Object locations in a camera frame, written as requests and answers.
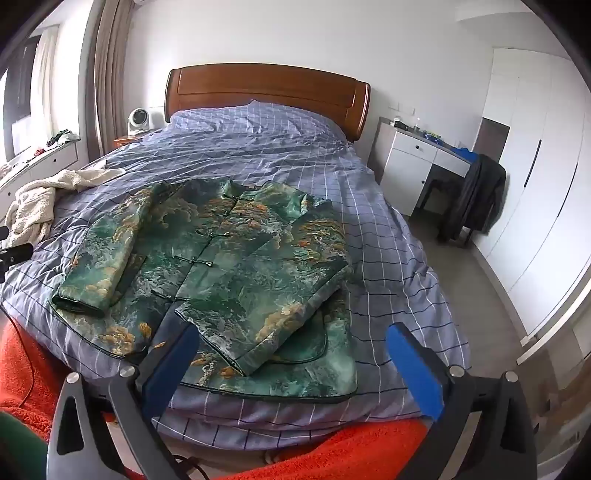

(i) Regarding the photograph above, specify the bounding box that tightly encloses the white window ledge cabinet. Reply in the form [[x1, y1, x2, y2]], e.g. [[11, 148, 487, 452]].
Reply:
[[0, 136, 81, 217]]

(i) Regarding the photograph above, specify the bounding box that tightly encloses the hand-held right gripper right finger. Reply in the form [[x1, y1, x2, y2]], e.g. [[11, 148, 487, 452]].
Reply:
[[385, 322, 539, 480]]

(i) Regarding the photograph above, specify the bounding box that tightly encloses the black cable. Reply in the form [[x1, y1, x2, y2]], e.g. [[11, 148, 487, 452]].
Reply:
[[0, 305, 42, 407]]

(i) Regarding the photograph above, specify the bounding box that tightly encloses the dark chair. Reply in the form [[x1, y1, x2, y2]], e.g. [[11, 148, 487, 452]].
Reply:
[[418, 171, 472, 245]]

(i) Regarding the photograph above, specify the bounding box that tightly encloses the white desk with drawers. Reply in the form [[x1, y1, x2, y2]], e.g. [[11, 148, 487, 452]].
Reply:
[[374, 116, 476, 217]]

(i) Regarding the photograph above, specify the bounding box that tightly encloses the beige curtain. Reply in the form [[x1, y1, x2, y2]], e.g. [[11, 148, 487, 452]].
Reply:
[[92, 0, 139, 158]]

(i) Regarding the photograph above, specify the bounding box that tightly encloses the cream fleece blanket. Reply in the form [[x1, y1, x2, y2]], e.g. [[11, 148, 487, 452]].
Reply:
[[4, 168, 126, 243]]

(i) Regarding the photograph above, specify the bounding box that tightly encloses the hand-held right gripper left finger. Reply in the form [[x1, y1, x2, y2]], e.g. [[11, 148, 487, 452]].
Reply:
[[46, 323, 201, 480]]

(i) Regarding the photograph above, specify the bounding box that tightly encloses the orange fleece blanket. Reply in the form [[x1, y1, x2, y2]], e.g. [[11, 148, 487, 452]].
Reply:
[[0, 318, 435, 480]]

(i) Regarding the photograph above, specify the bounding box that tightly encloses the white round camera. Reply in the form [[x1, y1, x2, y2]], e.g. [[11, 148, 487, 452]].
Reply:
[[127, 107, 165, 137]]

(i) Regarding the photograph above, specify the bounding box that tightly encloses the wooden headboard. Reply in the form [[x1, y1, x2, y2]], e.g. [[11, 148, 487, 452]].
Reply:
[[165, 65, 371, 143]]

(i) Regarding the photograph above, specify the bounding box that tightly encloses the white wardrobe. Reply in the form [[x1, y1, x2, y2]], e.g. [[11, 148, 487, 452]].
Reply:
[[471, 46, 591, 342]]

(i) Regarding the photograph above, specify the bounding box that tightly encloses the green patterned padded jacket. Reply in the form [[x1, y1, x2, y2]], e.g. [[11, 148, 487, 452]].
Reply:
[[50, 178, 358, 404]]

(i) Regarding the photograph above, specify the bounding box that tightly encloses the black jacket on chair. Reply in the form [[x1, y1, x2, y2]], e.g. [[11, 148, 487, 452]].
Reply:
[[438, 154, 507, 241]]

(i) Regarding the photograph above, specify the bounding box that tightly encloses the bed with blue sheet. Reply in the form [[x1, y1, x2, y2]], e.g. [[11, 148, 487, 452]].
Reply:
[[0, 102, 472, 437]]

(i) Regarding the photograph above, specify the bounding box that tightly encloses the dark green cloth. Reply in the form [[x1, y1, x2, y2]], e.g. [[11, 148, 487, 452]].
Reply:
[[0, 411, 48, 480]]

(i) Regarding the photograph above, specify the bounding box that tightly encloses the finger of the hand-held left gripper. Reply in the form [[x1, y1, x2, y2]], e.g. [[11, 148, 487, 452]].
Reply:
[[0, 242, 34, 283]]

